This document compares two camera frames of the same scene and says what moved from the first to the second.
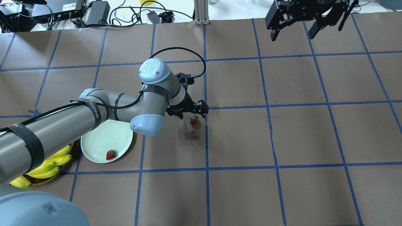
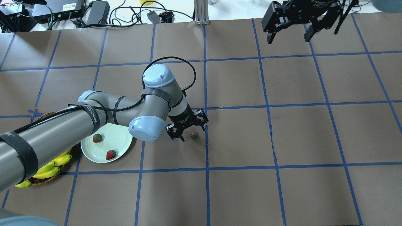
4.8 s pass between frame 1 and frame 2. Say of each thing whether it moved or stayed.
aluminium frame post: stayed
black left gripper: moved
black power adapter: stayed
